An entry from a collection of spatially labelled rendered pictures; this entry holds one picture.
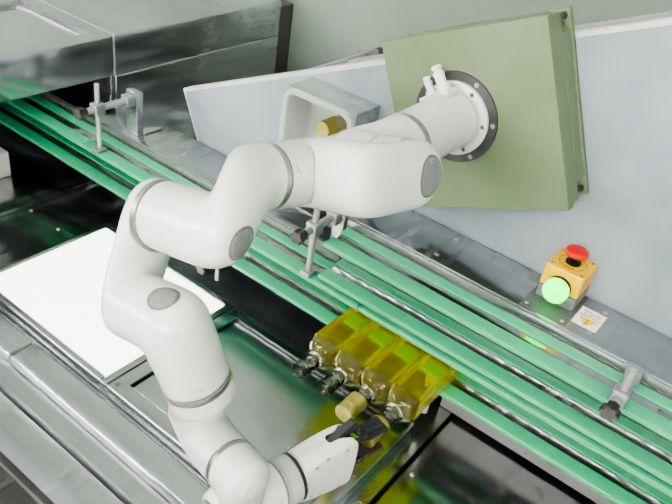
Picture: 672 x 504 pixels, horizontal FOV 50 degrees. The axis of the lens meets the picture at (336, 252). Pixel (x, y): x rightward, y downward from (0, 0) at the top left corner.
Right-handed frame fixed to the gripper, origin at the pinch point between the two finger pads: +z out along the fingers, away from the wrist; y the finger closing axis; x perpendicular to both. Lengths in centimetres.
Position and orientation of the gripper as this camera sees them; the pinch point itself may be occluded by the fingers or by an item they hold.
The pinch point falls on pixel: (370, 436)
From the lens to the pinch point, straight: 118.8
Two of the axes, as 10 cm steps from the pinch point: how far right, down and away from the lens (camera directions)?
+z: 7.9, -2.4, 5.6
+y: 1.5, -8.1, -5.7
